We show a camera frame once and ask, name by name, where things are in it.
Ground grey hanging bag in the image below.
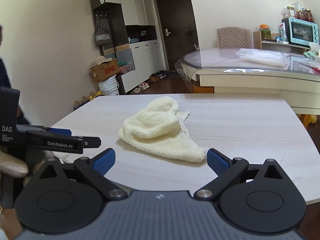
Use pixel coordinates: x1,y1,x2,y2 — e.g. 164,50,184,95
94,15,112,47

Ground clear plastic bag with cloth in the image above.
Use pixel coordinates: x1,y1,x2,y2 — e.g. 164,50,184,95
236,48,290,67

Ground cream terry towel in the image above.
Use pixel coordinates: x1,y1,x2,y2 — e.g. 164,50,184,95
118,96,206,163

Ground cream dining table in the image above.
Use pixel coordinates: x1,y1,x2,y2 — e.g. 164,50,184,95
175,48,319,115

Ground teal toaster oven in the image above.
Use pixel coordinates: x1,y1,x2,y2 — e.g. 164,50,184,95
282,18,319,47

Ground white and grey cabinet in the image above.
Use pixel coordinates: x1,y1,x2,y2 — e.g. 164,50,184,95
90,0,163,94

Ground cooking oil bottles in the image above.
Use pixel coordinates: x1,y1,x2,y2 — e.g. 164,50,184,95
73,91,103,111

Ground gloved left hand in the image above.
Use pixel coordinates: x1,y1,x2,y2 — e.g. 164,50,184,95
0,146,29,178

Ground orange lid jar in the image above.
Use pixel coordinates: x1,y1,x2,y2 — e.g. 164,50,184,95
259,24,271,40

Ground wooden side shelf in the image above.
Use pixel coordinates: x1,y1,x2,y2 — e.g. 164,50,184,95
252,31,310,51

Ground cardboard box with red label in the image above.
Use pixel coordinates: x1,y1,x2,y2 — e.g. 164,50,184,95
90,59,120,83

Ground straw hat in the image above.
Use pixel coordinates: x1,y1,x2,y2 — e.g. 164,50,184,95
92,56,113,67

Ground white plastic bucket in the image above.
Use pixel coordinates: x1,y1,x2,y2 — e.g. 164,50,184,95
98,75,119,96

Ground dark brown door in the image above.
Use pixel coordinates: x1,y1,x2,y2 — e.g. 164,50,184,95
156,0,199,71

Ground shoes on floor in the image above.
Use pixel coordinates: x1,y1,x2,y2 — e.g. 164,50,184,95
131,70,168,95

